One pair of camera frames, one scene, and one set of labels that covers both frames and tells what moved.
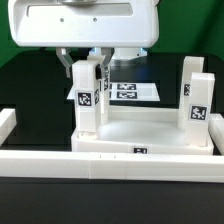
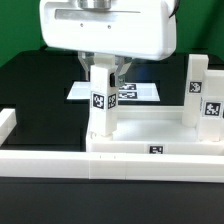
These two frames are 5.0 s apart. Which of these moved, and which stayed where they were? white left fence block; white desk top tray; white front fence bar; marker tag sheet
Moved: white desk top tray
Stayed: white left fence block; marker tag sheet; white front fence bar
